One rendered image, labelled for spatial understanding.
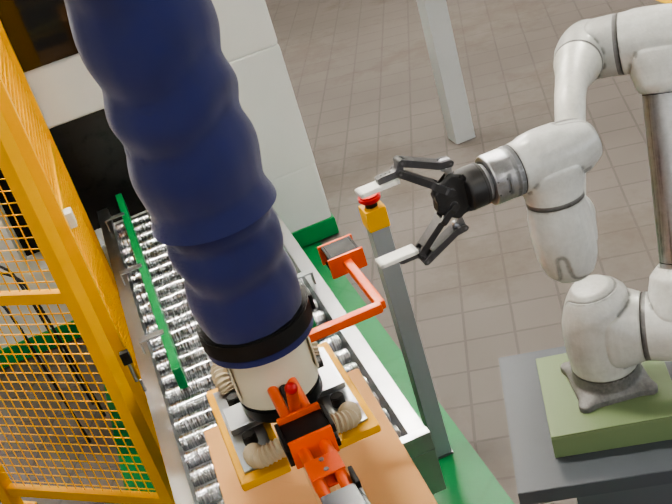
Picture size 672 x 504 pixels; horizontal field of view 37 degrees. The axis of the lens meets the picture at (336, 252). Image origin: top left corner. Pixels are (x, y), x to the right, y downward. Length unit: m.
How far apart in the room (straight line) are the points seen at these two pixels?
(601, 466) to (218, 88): 1.21
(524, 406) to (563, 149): 0.96
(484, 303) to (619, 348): 2.01
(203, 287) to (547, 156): 0.64
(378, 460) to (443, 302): 2.20
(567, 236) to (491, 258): 2.79
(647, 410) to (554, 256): 0.67
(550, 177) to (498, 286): 2.65
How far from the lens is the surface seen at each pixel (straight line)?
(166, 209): 1.73
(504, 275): 4.38
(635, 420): 2.32
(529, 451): 2.38
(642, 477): 2.30
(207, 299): 1.83
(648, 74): 2.18
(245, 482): 1.94
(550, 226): 1.73
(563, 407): 2.38
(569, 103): 1.99
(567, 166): 1.70
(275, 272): 1.83
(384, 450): 2.18
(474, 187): 1.65
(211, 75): 1.66
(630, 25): 2.18
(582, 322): 2.24
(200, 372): 3.40
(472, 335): 4.06
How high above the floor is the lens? 2.35
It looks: 29 degrees down
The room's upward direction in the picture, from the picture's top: 17 degrees counter-clockwise
